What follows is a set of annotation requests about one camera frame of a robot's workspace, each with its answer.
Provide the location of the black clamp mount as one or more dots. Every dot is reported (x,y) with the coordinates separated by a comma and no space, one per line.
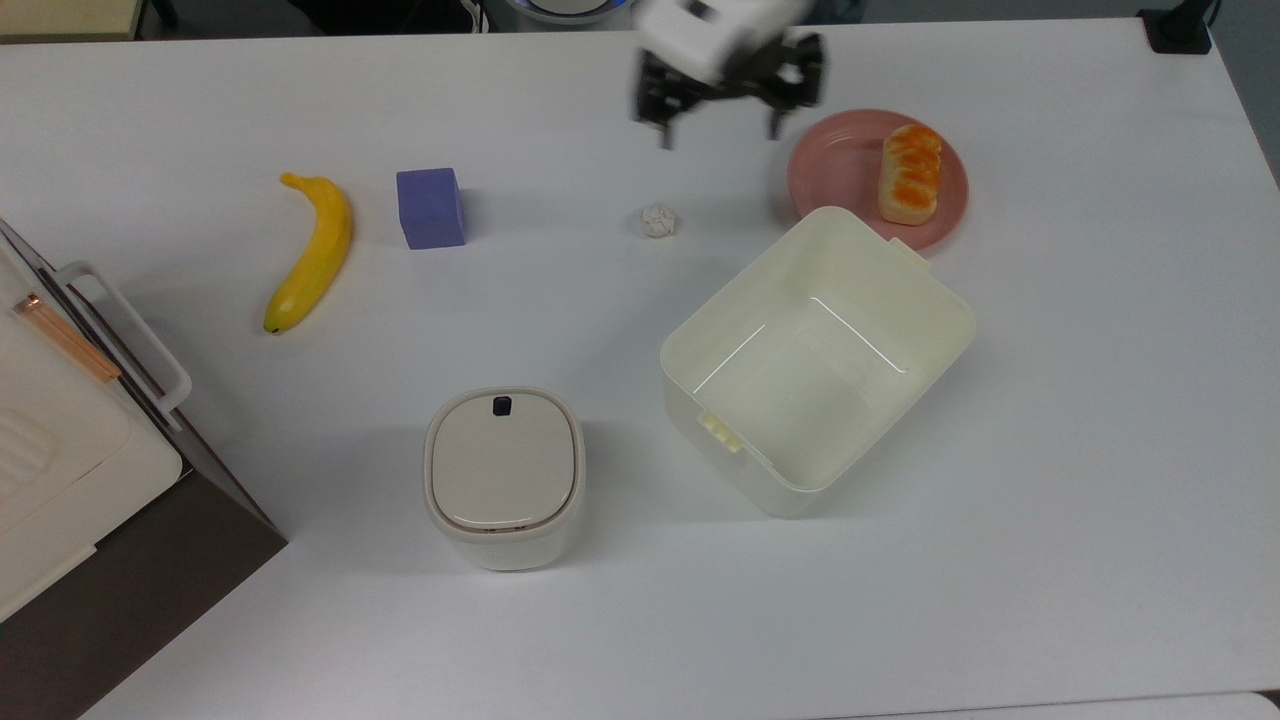
(1178,28)

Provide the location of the yellow toy banana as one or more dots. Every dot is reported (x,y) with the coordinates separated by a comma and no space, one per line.
(320,250)

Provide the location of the purple cube block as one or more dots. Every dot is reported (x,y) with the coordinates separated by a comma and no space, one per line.
(430,208)

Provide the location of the beige desk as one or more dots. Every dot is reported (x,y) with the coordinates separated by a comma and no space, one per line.
(65,18)

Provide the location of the pink plate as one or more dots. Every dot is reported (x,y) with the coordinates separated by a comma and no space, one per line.
(835,165)

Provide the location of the crumpled white paper ball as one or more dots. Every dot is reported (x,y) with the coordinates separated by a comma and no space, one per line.
(660,221)

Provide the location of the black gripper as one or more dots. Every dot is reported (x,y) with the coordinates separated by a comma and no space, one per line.
(740,82)

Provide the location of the beige lidded trash can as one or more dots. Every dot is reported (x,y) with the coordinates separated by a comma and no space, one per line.
(503,470)

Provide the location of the cream rectangular plastic bin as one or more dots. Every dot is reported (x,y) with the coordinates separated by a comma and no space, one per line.
(815,370)

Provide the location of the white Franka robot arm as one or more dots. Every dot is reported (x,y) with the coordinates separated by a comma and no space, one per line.
(710,35)

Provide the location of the toy bread with orange glaze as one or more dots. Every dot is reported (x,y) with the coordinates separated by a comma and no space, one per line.
(910,175)

